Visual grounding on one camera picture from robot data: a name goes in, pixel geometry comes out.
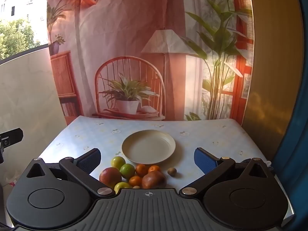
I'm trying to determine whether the yellow lemon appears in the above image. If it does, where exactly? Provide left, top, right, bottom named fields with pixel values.
left=114, top=182, right=131, bottom=194

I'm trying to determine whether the blue curtain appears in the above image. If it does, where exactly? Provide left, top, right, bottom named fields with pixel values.
left=271, top=0, right=308, bottom=231

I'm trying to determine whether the ochre panel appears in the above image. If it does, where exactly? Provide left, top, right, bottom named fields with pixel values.
left=242, top=0, right=304, bottom=164

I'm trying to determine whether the printed room scene backdrop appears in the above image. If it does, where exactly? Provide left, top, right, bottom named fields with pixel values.
left=46, top=0, right=254, bottom=121

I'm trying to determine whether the brownish red apple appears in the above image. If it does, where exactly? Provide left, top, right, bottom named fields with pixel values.
left=141, top=171, right=167, bottom=189

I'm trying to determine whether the green lime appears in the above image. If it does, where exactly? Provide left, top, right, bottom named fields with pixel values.
left=120, top=164, right=136, bottom=179

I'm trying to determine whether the green tree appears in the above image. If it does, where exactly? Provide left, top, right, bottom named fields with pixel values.
left=0, top=18, right=41, bottom=59

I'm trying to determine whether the white building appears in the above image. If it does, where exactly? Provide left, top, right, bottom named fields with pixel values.
left=0, top=0, right=49, bottom=22

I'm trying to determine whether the large red apple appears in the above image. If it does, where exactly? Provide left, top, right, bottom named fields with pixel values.
left=99, top=167, right=122, bottom=188

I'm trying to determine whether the yellow-green apple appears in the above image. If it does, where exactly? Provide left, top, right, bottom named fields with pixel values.
left=111, top=156, right=126, bottom=170

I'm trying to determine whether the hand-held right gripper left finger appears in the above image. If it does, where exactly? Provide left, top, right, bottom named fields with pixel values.
left=25, top=148, right=116, bottom=198

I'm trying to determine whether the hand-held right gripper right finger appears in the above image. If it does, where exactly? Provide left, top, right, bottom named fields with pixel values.
left=178, top=147, right=273, bottom=198

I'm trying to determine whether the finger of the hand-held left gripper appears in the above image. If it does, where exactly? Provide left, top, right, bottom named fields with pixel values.
left=0, top=128, right=24, bottom=148

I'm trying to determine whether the cream round plate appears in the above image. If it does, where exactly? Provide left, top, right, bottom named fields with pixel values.
left=121, top=129, right=176, bottom=165

